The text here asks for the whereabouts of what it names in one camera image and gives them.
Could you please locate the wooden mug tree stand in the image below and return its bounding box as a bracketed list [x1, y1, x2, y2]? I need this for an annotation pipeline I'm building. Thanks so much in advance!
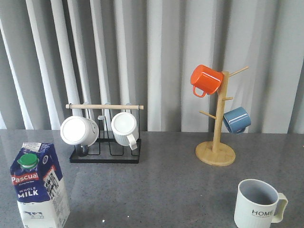
[195, 66, 249, 166]

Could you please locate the cream HOME mug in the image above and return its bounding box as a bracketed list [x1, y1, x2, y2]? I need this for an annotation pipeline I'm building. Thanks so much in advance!
[234, 179, 288, 228]

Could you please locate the grey pleated curtain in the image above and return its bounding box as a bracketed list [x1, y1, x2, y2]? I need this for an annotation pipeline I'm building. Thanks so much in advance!
[0, 0, 304, 133]

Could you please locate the white ribbed mug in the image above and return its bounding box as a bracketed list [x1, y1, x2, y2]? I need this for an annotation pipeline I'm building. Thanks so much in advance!
[111, 112, 139, 151]

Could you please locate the orange enamel mug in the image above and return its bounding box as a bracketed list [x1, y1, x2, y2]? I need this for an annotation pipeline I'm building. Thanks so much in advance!
[190, 65, 224, 97]

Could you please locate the blue enamel mug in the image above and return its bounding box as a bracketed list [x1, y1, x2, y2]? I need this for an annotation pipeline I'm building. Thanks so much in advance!
[223, 107, 251, 134]

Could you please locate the Pascual whole milk carton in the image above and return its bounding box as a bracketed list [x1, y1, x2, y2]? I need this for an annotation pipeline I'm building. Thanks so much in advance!
[10, 142, 70, 228]

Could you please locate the black wire mug rack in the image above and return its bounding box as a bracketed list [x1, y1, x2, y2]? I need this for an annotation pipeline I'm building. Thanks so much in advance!
[66, 104, 144, 164]

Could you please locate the white smiley face mug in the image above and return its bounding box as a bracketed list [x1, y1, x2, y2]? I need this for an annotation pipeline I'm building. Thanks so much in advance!
[60, 116, 99, 157]

